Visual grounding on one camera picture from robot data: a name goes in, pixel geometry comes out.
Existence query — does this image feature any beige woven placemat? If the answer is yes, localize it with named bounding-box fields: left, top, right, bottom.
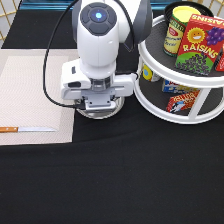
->
left=0, top=49, right=78, bottom=146

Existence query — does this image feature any blue white food box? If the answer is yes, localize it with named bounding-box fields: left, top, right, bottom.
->
left=162, top=79, right=191, bottom=94

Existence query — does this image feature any small yellow blue can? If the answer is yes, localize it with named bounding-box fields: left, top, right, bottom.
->
left=143, top=65, right=160, bottom=82

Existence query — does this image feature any silver metal plate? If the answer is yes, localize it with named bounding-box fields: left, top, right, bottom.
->
left=78, top=97, right=125, bottom=119

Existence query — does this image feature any red raisins box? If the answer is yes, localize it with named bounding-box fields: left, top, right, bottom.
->
left=175, top=14, right=224, bottom=76

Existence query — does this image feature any yellow lidded can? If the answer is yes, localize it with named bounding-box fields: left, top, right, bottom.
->
left=164, top=6, right=200, bottom=57

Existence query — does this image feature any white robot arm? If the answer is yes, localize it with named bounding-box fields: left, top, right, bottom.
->
left=61, top=0, right=153, bottom=100

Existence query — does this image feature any red box at edge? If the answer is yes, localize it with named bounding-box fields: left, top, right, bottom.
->
left=215, top=48, right=224, bottom=71

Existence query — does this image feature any wooden handled knife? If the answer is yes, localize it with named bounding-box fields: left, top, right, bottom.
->
left=0, top=127, right=56, bottom=133

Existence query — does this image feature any red butter box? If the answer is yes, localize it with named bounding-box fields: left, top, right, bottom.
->
left=166, top=90, right=200, bottom=113

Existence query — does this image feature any white two-tier turntable rack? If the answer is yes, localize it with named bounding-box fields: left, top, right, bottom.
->
left=135, top=15, right=224, bottom=124

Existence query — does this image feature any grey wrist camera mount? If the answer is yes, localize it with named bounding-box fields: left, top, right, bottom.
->
left=78, top=88, right=116, bottom=112

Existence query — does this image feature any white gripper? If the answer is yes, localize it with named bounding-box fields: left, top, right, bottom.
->
left=61, top=59, right=136, bottom=100

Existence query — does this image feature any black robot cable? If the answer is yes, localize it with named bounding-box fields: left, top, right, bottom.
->
left=42, top=0, right=138, bottom=109

